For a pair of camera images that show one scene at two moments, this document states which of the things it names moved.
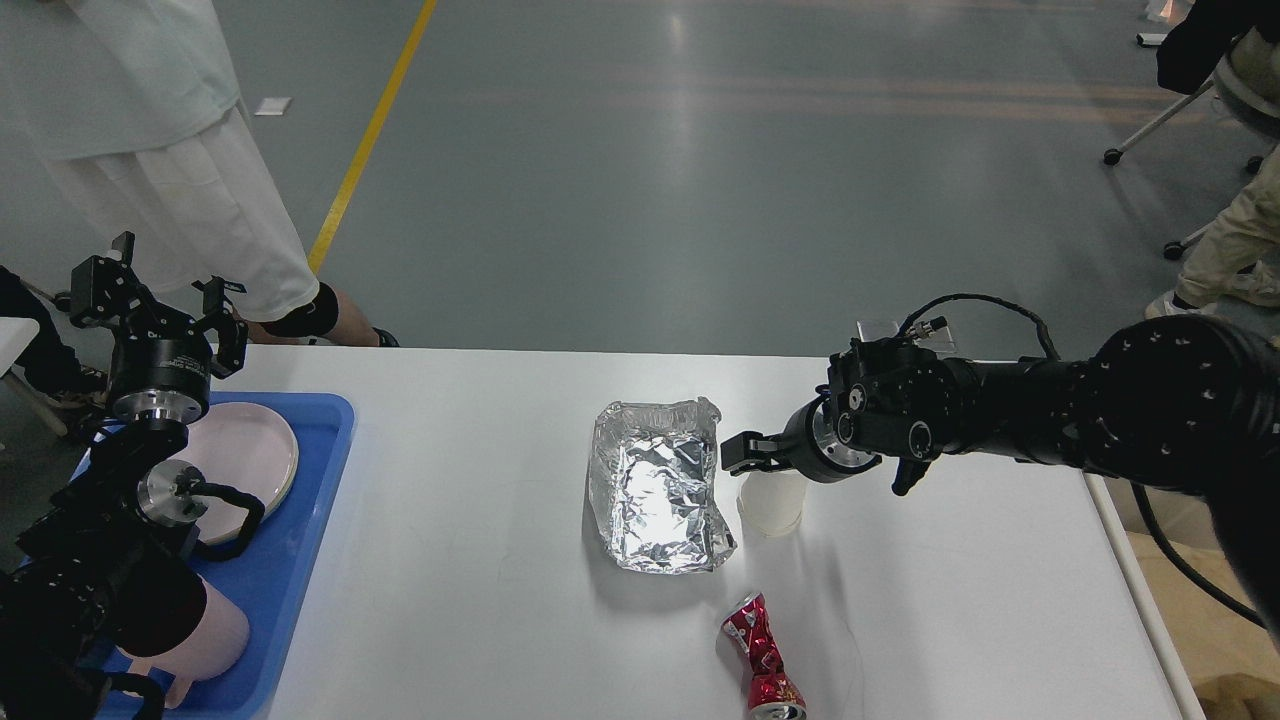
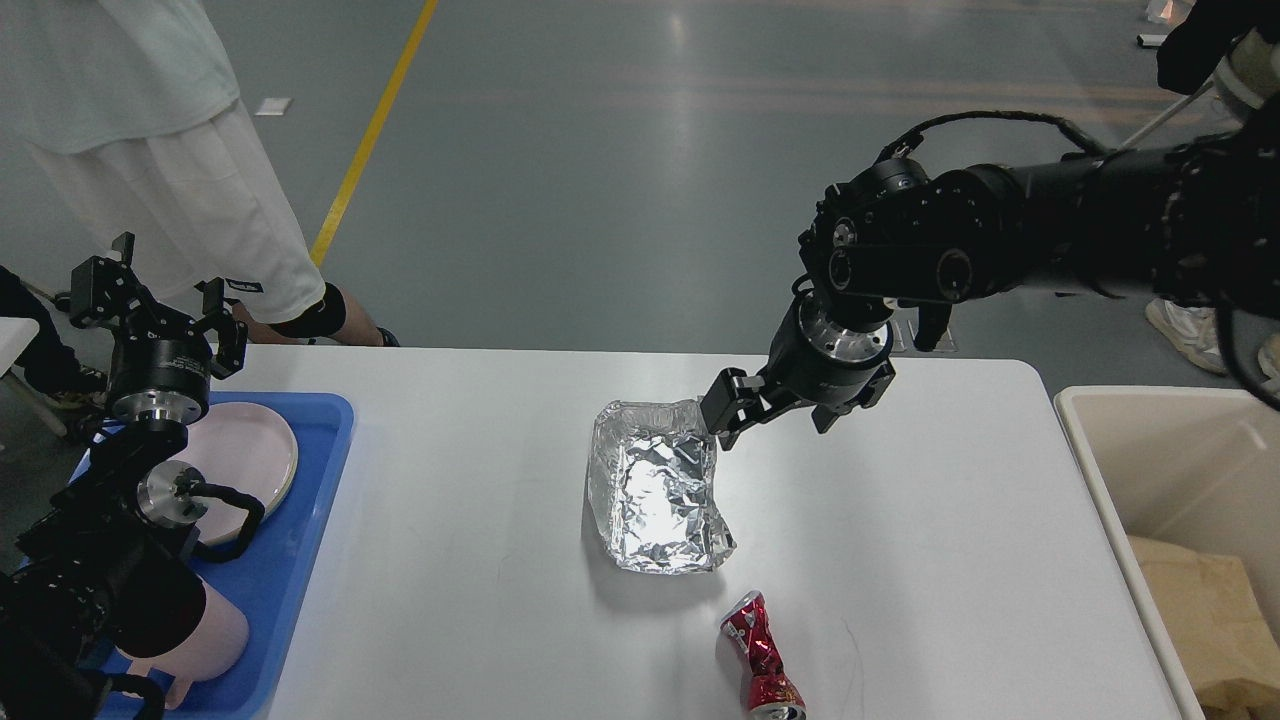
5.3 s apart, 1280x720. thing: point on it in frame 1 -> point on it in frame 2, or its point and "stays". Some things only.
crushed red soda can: x=773 y=695 stays
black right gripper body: x=811 y=451 -> x=815 y=362
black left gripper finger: x=219 y=314 stays
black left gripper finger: x=105 y=291 stays
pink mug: x=219 y=640 stays
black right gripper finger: x=750 y=451 -> x=735 y=402
